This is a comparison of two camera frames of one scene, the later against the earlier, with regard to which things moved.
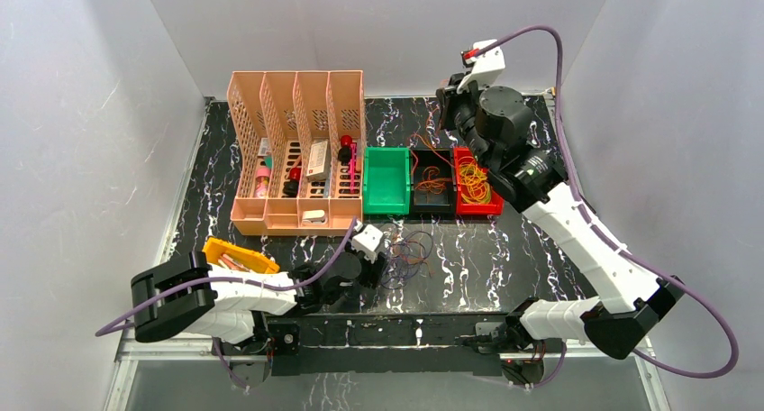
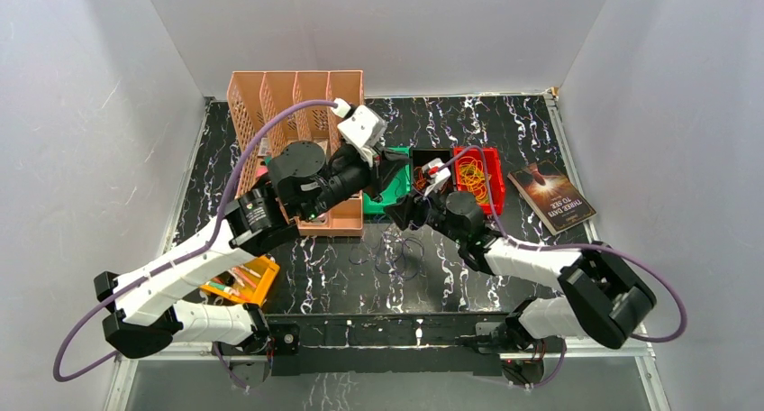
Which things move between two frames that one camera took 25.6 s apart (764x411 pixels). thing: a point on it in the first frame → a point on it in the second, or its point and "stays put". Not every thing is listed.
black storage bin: x=432 y=183 stays put
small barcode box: x=264 y=147 stays put
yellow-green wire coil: x=475 y=187 stays put
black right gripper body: x=459 y=107 → x=422 y=207
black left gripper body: x=370 y=270 → x=378 y=168
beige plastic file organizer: x=301 y=140 stays put
